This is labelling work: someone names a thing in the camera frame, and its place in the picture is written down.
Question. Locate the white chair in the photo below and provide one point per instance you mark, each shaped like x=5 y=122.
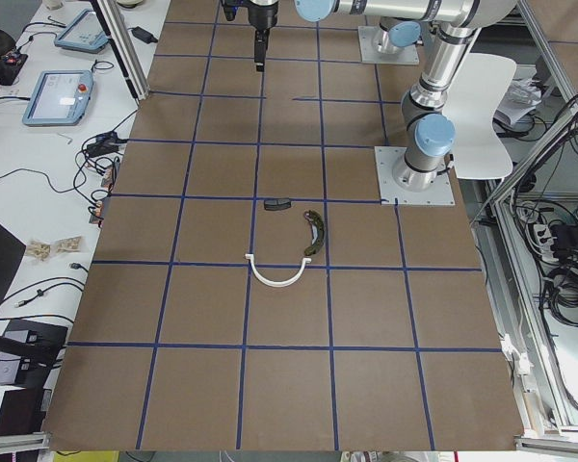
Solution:
x=473 y=97

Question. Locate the black brake pad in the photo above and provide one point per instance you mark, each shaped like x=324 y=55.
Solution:
x=277 y=204

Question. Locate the teach pendant tablet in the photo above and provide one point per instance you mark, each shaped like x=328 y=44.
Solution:
x=84 y=33
x=60 y=98

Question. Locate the aluminium frame post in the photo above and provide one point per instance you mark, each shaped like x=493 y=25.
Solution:
x=115 y=29

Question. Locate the near teach pendant tablet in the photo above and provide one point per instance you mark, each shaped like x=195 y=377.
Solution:
x=60 y=98

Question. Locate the white curved plastic part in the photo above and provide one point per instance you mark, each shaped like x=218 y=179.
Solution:
x=272 y=280

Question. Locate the olive brake shoe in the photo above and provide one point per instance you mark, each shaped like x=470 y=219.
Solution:
x=318 y=231

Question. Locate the far teach pendant tablet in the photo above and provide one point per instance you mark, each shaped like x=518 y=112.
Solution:
x=84 y=33

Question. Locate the black power adapter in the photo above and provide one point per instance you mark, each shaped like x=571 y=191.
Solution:
x=143 y=35

